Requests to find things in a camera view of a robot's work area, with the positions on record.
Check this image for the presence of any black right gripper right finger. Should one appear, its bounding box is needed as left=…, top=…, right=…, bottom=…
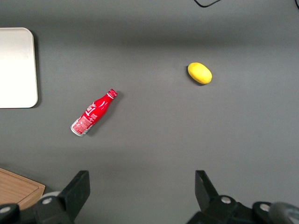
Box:
left=186, top=170, right=257, bottom=224

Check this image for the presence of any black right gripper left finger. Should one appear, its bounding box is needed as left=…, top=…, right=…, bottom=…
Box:
left=35, top=170, right=91, bottom=224

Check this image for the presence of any beige plastic tray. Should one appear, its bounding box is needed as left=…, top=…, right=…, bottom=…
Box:
left=0, top=27, right=39, bottom=109

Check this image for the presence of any wooden drawer cabinet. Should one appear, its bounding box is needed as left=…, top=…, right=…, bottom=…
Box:
left=0, top=167, right=46, bottom=210

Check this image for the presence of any red cola bottle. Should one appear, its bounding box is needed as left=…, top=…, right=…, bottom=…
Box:
left=71, top=88, right=118, bottom=137

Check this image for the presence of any yellow lemon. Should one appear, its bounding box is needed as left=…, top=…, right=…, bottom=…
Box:
left=187, top=62, right=213, bottom=84

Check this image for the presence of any black floor cable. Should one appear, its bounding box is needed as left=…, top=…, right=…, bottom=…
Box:
left=193, top=0, right=221, bottom=8

